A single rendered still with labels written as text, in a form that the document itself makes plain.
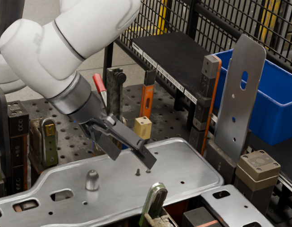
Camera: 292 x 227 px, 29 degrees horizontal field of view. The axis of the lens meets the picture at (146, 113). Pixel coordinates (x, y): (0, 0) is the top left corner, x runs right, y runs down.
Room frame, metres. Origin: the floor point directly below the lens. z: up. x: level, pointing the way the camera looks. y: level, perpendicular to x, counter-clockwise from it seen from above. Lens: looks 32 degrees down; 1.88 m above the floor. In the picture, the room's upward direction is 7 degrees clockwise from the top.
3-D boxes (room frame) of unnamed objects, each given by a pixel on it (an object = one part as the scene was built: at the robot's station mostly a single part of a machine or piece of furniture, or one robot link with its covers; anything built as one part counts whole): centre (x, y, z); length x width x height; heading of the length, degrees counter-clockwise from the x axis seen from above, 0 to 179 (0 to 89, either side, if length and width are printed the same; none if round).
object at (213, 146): (1.24, -0.23, 0.85); 0.12 x 0.03 x 0.30; 34
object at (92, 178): (1.04, 0.11, 1.02); 0.03 x 0.03 x 0.07
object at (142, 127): (1.26, 0.00, 0.88); 0.04 x 0.04 x 0.36; 34
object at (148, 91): (1.29, 0.00, 0.95); 0.03 x 0.01 x 0.50; 124
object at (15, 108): (1.15, 0.32, 0.91); 0.07 x 0.05 x 0.42; 34
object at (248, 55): (1.24, -0.23, 1.17); 0.12 x 0.01 x 0.34; 34
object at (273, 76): (1.43, -0.31, 1.10); 0.30 x 0.17 x 0.13; 41
